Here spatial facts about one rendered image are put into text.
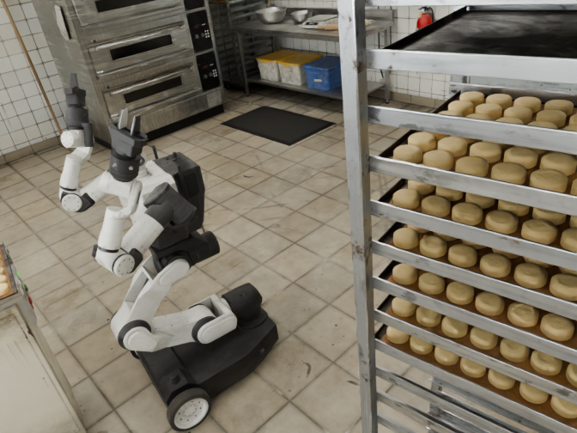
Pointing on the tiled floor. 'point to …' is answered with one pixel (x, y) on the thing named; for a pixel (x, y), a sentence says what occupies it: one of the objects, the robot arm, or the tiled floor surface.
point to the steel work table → (286, 28)
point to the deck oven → (137, 61)
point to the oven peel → (31, 65)
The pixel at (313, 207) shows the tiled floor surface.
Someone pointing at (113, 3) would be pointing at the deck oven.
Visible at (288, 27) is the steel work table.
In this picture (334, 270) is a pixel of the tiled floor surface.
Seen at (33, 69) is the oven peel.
